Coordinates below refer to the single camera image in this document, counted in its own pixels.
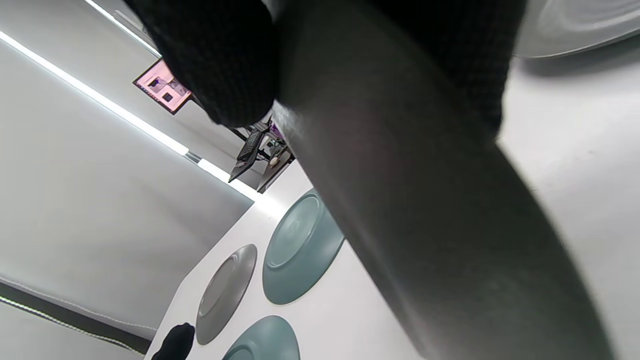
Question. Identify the smooth grey plate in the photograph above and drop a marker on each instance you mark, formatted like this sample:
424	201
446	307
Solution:
225	295

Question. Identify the dark grey rippled plate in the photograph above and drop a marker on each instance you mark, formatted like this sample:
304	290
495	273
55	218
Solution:
425	225

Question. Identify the dark brown desk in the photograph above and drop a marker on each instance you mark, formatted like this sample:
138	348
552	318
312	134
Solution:
277	172

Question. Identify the purple box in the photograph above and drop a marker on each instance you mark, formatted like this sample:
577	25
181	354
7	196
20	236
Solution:
277	132

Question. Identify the computer monitor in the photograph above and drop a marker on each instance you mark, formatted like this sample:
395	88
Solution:
162	87

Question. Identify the person's right hand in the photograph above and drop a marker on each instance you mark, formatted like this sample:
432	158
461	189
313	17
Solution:
220	60

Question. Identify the person's left hand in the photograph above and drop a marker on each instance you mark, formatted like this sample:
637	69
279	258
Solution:
175	345

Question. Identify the teal plate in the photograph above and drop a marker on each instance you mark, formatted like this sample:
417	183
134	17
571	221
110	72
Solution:
300	250
265	342

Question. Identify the black keyboard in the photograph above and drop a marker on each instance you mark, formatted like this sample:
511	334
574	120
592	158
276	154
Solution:
250	145

